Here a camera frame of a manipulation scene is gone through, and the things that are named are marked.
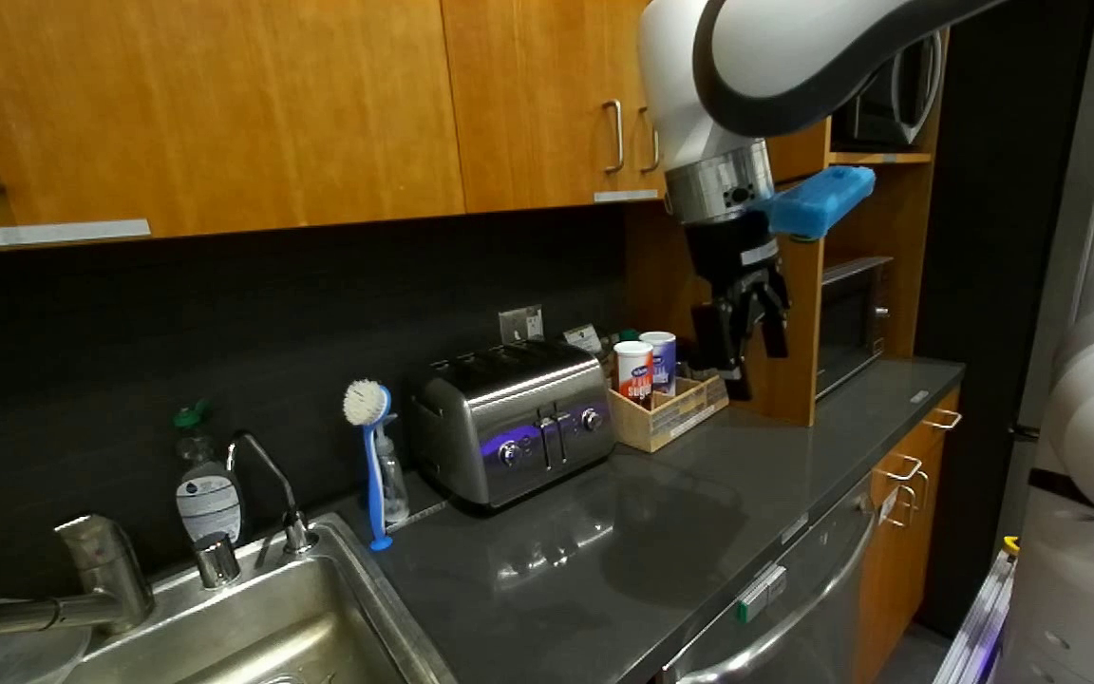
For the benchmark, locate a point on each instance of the wooden caddy box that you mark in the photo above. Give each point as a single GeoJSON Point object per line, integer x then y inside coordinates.
{"type": "Point", "coordinates": [666, 423]}

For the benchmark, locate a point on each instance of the wooden wall cabinet door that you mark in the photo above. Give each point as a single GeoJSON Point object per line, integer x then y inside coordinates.
{"type": "Point", "coordinates": [521, 89]}
{"type": "Point", "coordinates": [643, 138]}

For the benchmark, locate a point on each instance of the white power plug adapter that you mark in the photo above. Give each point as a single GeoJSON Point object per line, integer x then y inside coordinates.
{"type": "Point", "coordinates": [586, 341]}

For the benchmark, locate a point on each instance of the clear soap bottle green cap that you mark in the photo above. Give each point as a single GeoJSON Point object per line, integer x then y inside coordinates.
{"type": "Point", "coordinates": [205, 499]}

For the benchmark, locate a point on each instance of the stainless steel dishwasher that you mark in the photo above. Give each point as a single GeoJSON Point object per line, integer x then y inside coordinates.
{"type": "Point", "coordinates": [813, 621]}

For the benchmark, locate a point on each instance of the black microwave with white trim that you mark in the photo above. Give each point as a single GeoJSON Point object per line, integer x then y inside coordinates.
{"type": "Point", "coordinates": [891, 99]}

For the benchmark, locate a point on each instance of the small black microwave oven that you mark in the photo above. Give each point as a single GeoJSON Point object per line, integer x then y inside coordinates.
{"type": "Point", "coordinates": [853, 327]}

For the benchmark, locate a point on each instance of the chrome sink faucet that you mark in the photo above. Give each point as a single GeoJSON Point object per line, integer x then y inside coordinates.
{"type": "Point", "coordinates": [105, 564]}

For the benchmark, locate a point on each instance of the wooden base cabinet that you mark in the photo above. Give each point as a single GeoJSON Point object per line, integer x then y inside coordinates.
{"type": "Point", "coordinates": [901, 573]}

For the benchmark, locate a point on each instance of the red white paper canister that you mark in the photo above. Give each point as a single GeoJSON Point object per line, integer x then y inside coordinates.
{"type": "Point", "coordinates": [633, 371]}

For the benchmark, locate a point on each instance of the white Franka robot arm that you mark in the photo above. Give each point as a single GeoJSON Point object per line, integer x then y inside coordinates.
{"type": "Point", "coordinates": [799, 50]}

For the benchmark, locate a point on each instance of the blue dish brush white head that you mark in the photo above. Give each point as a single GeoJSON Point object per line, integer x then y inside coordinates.
{"type": "Point", "coordinates": [376, 482]}

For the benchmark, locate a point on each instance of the tall wooden shelf cabinet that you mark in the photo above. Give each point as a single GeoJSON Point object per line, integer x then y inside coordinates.
{"type": "Point", "coordinates": [799, 383]}

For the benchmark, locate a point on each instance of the blue white paper canister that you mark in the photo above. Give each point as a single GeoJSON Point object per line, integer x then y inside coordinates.
{"type": "Point", "coordinates": [661, 361]}

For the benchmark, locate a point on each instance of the white purple angled bar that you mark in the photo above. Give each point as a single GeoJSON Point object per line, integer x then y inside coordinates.
{"type": "Point", "coordinates": [977, 630]}

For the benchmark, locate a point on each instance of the stainless steel toaster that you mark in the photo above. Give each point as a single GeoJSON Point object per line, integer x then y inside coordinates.
{"type": "Point", "coordinates": [511, 430]}

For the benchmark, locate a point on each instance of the metal wall outlet plate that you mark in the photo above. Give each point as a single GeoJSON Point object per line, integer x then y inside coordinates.
{"type": "Point", "coordinates": [521, 323]}

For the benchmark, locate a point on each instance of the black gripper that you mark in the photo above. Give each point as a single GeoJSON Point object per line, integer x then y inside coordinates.
{"type": "Point", "coordinates": [735, 259]}

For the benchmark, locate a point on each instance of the stainless steel sink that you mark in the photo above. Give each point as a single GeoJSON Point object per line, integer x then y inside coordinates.
{"type": "Point", "coordinates": [257, 634]}

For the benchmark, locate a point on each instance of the thin gooseneck water tap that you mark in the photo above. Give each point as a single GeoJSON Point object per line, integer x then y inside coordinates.
{"type": "Point", "coordinates": [296, 528]}

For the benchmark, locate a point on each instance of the small clear plastic bottle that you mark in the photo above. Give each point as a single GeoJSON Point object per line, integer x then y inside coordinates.
{"type": "Point", "coordinates": [401, 487]}

